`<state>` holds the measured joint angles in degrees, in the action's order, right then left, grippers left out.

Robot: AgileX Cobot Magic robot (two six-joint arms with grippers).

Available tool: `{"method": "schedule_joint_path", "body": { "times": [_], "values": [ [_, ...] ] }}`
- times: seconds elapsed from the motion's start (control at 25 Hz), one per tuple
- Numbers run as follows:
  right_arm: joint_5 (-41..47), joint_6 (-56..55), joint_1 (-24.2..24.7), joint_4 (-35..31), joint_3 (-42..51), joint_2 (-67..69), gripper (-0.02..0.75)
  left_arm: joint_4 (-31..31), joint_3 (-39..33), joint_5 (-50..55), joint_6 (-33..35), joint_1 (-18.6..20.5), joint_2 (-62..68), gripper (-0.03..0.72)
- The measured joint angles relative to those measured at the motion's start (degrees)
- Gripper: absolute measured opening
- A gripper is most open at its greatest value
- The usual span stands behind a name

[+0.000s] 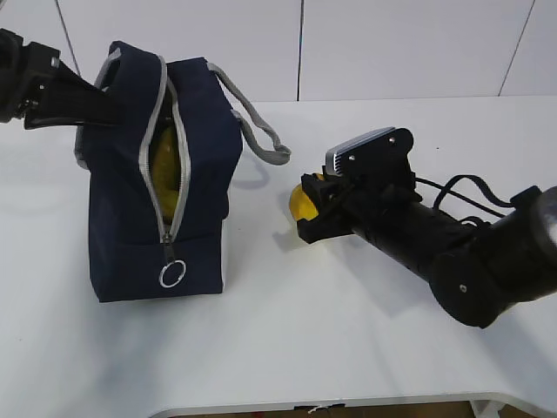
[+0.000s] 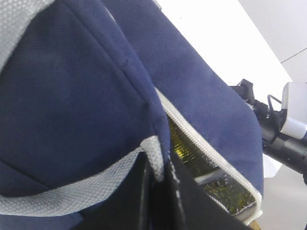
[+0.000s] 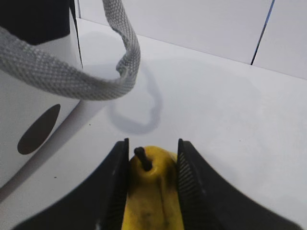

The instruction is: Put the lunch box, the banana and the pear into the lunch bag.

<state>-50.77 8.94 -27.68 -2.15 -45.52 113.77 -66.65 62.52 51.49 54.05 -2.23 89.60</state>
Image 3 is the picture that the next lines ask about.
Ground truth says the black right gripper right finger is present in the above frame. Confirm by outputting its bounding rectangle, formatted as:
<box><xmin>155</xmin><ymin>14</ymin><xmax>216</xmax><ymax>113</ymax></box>
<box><xmin>177</xmin><ymin>139</ymin><xmax>301</xmax><ymax>230</ymax></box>

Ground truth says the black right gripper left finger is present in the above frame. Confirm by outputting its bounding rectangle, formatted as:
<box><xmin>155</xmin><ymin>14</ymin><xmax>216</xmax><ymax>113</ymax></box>
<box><xmin>15</xmin><ymin>138</ymin><xmax>129</xmax><ymax>230</ymax></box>

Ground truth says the yellow pear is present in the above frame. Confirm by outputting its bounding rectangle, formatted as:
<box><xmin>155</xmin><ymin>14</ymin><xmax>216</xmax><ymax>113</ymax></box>
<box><xmin>122</xmin><ymin>146</ymin><xmax>184</xmax><ymax>230</ymax></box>

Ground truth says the navy blue lunch bag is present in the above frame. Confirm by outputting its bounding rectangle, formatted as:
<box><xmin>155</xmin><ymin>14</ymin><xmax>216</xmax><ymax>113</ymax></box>
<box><xmin>0</xmin><ymin>0</ymin><xmax>141</xmax><ymax>185</ymax></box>

